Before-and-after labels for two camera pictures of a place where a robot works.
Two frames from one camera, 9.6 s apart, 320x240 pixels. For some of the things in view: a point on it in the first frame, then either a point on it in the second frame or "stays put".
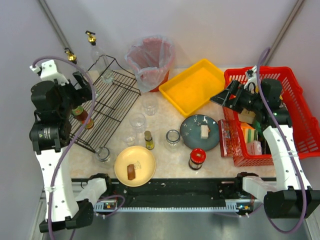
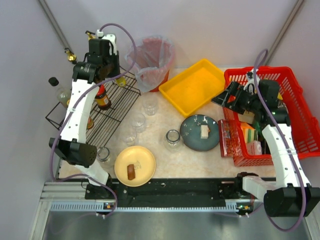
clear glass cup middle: [137, 121] stays put
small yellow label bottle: [150, 143] -> [121, 81]
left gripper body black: [81, 85] -> [113, 66]
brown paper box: [246, 116] stays put
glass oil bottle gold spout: [71, 56] stays put
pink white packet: [254, 148] stays put
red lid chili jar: [197, 157] -> [102, 100]
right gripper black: [235, 92] stays put
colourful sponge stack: [250, 134] stays put
